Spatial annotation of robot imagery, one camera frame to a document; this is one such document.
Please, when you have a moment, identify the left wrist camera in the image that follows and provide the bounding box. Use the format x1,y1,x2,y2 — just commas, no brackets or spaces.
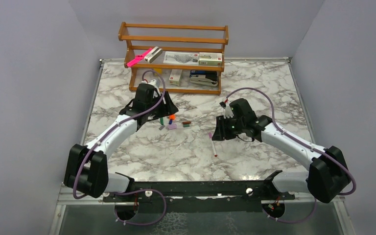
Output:
148,78,161,87

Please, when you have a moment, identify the pink cap white marker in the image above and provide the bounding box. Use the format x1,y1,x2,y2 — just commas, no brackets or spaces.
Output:
208,132,218,157

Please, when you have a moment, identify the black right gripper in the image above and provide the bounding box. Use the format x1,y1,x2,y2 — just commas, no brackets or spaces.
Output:
212,114,245,141

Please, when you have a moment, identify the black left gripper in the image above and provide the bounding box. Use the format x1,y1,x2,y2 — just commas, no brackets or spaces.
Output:
145,91,178,118

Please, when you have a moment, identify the small white red box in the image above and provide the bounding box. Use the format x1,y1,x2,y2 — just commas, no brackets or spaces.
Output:
169,69,183,86

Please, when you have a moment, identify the wooden two-tier shelf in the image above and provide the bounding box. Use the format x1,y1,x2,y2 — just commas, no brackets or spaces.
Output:
118,22,229,95

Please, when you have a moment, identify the green white staples box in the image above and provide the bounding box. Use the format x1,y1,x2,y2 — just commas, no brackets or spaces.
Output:
198,52,223,67

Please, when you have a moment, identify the purple highlighter cap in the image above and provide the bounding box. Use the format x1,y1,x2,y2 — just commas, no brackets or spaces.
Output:
166,123,177,130

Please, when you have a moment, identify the black front mounting rail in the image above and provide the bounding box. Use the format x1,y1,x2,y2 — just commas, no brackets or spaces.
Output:
103,180,295,213

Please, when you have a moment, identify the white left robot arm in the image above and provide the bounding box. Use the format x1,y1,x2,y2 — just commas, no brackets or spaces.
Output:
63,83,178,201

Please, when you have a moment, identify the yellow small block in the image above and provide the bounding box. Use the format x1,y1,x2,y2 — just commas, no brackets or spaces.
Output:
153,68,163,76

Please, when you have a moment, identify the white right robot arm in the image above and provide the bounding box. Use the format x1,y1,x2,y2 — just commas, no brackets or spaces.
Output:
212,98,350,203

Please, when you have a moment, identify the black grey stapler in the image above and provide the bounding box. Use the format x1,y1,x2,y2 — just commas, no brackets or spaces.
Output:
189,70,218,87

